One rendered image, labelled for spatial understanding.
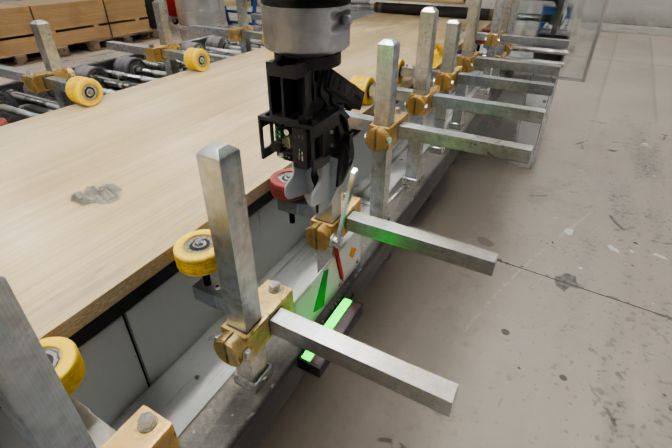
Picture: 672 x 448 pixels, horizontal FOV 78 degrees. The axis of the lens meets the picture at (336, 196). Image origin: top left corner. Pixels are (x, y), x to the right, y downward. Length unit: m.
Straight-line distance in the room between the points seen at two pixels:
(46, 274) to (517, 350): 1.54
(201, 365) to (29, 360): 0.51
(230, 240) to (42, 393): 0.23
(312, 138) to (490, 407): 1.33
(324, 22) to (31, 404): 0.41
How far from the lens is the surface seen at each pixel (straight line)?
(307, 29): 0.42
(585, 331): 1.99
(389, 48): 0.88
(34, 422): 0.46
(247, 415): 0.72
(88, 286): 0.69
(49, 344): 0.62
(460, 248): 0.75
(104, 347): 0.78
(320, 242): 0.77
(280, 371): 0.76
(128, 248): 0.73
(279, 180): 0.84
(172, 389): 0.88
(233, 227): 0.52
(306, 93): 0.44
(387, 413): 1.54
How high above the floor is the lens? 1.31
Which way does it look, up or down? 31 degrees down
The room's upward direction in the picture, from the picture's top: straight up
